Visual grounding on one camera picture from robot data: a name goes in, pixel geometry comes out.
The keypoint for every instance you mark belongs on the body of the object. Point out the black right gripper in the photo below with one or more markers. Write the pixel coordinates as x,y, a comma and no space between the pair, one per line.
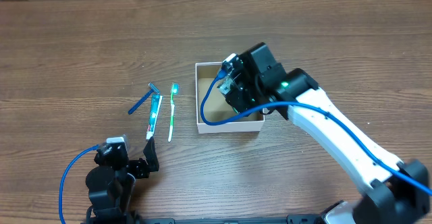
237,97

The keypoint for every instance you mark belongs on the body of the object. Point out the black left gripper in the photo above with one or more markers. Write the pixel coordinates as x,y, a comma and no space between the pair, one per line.
152,158

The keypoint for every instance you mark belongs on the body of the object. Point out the blue disposable razor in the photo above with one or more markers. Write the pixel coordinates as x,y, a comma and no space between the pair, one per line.
153,90

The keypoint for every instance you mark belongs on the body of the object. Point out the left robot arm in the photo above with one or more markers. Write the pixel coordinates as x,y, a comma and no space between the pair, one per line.
111,183

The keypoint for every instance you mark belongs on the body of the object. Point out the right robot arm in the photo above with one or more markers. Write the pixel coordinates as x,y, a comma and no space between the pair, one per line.
391,191

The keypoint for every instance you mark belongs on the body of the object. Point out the white cardboard box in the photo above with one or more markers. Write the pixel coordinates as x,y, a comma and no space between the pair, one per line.
216,108

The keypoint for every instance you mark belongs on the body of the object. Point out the teal toothpaste tube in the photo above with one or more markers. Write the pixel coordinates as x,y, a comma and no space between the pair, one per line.
154,112

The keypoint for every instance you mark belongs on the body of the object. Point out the green white toothbrush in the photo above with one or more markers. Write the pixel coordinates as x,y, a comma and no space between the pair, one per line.
174,91

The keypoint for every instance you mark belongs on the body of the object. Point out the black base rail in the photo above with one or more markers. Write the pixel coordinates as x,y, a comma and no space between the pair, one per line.
290,219

